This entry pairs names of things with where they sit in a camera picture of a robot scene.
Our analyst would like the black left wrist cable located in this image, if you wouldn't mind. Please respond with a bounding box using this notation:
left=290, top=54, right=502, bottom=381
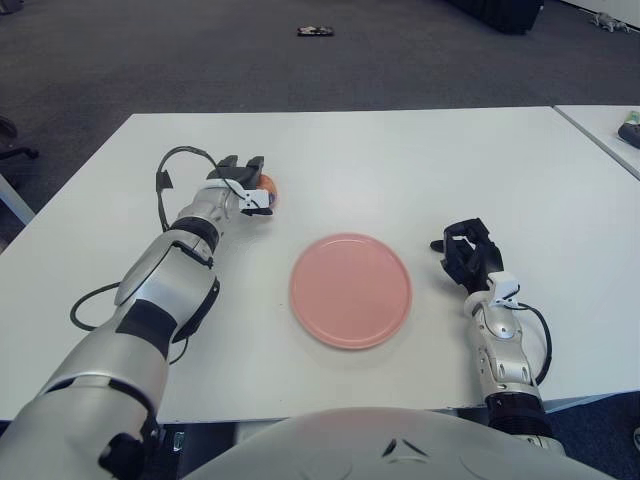
left=154, top=145, right=224, bottom=234

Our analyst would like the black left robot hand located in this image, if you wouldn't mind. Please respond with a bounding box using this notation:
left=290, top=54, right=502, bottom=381
left=205, top=155, right=275, bottom=218

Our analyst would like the black office chair base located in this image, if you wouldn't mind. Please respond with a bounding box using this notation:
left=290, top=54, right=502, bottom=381
left=0, top=115, right=40, bottom=161

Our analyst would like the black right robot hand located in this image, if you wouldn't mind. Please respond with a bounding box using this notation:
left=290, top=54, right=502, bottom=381
left=429, top=217, right=505, bottom=291

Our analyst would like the thin black elbow cable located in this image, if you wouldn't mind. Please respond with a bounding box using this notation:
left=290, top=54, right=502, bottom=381
left=69, top=282, right=121, bottom=331

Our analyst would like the black cabinet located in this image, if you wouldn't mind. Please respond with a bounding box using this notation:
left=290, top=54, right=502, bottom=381
left=444, top=0, right=545, bottom=35

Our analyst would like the white desk leg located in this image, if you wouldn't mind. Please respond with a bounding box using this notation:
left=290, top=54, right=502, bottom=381
left=0, top=172, right=36, bottom=226

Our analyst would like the grey toy figure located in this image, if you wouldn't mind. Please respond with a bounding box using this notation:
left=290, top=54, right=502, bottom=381
left=588, top=12, right=631, bottom=32

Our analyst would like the red yellow apple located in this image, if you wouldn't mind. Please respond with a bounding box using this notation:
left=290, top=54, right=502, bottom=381
left=257, top=173, right=279, bottom=207

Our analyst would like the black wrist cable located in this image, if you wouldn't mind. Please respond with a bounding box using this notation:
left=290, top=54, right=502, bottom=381
left=519, top=302, right=553, bottom=386
left=154, top=145, right=224, bottom=234

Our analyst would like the grey robot torso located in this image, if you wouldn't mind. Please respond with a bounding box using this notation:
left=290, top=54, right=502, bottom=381
left=179, top=407, right=640, bottom=480

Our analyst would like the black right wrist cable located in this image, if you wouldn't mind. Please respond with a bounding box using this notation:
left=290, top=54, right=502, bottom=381
left=519, top=302, right=553, bottom=386

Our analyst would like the pink round plate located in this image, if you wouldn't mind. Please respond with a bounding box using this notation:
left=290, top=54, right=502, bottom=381
left=289, top=231, right=414, bottom=351

